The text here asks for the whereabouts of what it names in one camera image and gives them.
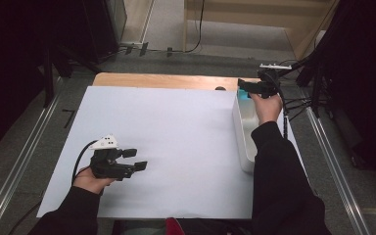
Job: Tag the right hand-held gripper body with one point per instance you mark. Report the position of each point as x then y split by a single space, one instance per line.
267 83

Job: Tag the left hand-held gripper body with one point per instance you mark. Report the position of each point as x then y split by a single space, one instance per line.
106 164

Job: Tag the metal floor rail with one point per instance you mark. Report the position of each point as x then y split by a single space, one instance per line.
13 176
339 182

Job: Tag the dark curtain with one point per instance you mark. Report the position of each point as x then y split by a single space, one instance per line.
6 65
365 81

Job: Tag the black floor bracket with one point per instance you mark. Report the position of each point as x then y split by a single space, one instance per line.
143 49
129 50
169 51

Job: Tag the black metal stand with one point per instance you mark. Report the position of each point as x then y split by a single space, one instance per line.
316 88
48 84

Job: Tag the dark cabinet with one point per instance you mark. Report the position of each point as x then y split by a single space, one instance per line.
101 29

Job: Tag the person's left hand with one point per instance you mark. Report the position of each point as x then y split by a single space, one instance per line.
91 182

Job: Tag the wooden table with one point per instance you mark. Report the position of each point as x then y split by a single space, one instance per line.
163 81

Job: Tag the pale wooden shelf frame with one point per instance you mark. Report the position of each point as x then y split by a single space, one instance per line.
258 14

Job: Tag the person's right hand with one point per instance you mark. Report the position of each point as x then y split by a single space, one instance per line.
267 109

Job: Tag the red cloth piece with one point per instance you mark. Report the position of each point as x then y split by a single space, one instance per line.
175 227

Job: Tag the white rectangular bin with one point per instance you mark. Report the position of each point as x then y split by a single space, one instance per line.
244 130

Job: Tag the white board sheet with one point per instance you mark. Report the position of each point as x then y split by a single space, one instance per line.
163 147

